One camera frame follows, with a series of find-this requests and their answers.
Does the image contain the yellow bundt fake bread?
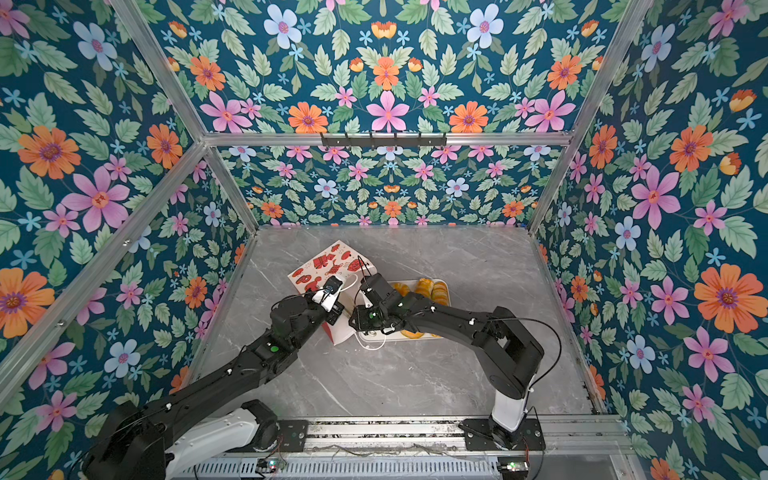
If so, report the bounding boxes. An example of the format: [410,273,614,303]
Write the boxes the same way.
[393,283,410,296]

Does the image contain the orange round fake bread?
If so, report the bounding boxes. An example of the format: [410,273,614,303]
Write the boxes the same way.
[400,330,424,339]

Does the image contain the golden croissant fake bread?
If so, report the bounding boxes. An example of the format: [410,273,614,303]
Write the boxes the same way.
[414,278,434,298]

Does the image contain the long yellow fake bread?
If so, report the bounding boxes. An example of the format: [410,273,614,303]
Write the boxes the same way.
[431,281,450,306]

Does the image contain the red white paper bag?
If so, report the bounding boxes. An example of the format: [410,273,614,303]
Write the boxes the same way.
[288,240,377,346]

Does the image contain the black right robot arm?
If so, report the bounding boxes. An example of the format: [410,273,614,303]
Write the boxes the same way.
[350,274,544,450]

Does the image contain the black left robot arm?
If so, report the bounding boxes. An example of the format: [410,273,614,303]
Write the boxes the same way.
[82,290,343,479]

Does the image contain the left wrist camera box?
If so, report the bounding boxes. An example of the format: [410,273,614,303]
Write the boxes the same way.
[313,276,343,312]

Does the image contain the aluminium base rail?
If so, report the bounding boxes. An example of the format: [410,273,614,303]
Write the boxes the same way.
[230,416,634,457]

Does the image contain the black hook rail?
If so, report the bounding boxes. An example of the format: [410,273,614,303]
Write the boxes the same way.
[320,133,448,148]

